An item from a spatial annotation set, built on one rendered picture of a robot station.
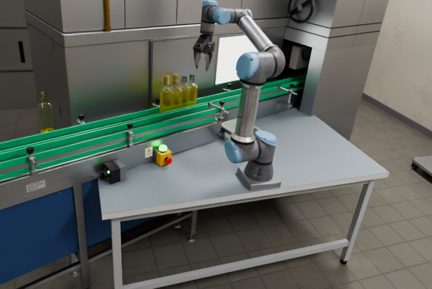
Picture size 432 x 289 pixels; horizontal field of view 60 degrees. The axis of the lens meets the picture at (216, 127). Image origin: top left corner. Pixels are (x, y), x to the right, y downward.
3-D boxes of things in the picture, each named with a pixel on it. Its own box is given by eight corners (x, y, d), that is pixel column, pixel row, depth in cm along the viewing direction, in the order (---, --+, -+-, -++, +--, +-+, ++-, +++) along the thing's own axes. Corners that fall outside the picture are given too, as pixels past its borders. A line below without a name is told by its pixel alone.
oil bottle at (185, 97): (183, 115, 227) (185, 81, 218) (188, 118, 224) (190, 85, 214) (175, 117, 224) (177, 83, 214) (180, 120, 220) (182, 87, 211)
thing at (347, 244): (348, 263, 249) (378, 174, 217) (115, 318, 198) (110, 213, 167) (339, 253, 256) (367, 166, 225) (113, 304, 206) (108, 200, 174)
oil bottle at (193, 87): (190, 113, 231) (192, 80, 222) (195, 116, 227) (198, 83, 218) (182, 114, 228) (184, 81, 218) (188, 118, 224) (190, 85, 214)
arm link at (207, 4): (207, 1, 184) (200, -2, 191) (205, 24, 189) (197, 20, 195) (221, 2, 188) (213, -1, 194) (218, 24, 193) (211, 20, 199)
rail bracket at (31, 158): (37, 171, 163) (33, 145, 157) (43, 180, 158) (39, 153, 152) (27, 174, 160) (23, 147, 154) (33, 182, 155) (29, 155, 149)
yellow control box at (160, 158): (164, 157, 206) (164, 146, 203) (171, 164, 201) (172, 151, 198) (153, 161, 202) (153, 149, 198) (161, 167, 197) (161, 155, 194)
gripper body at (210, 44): (214, 52, 204) (216, 30, 199) (208, 56, 197) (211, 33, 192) (201, 50, 206) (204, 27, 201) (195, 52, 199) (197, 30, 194)
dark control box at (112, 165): (118, 172, 189) (118, 158, 186) (126, 180, 184) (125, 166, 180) (103, 177, 184) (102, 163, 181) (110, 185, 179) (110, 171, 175)
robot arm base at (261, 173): (278, 178, 192) (282, 161, 188) (255, 183, 184) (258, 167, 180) (261, 163, 203) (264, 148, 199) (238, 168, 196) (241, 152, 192)
